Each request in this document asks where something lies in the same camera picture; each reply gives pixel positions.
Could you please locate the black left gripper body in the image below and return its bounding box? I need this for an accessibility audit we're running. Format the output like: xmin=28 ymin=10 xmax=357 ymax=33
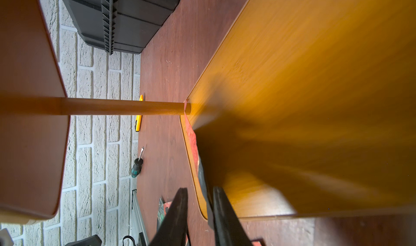
xmin=65 ymin=235 xmax=102 ymax=246

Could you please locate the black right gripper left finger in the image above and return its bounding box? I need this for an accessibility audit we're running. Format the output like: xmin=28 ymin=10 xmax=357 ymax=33
xmin=150 ymin=188 xmax=189 ymax=246

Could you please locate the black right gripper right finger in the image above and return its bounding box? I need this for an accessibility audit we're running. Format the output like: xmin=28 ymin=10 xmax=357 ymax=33
xmin=213 ymin=186 xmax=252 ymax=246

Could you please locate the green tea bag left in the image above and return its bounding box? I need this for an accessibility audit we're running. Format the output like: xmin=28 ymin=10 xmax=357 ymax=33
xmin=157 ymin=197 xmax=172 ymax=231

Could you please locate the yellow wooden two-tier shelf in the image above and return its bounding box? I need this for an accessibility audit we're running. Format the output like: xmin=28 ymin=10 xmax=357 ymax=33
xmin=1 ymin=0 xmax=416 ymax=223

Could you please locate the yellow utility knife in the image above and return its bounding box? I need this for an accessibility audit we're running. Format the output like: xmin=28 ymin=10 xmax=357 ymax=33
xmin=135 ymin=94 xmax=144 ymax=132

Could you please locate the black plastic toolbox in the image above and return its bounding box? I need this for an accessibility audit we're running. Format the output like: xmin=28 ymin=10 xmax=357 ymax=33
xmin=63 ymin=0 xmax=180 ymax=55

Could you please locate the aluminium frame rail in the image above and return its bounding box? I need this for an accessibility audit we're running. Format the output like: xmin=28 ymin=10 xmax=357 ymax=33
xmin=131 ymin=190 xmax=149 ymax=246

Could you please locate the green handled screwdriver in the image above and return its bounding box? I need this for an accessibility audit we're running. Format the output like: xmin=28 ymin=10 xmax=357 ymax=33
xmin=131 ymin=147 xmax=145 ymax=178

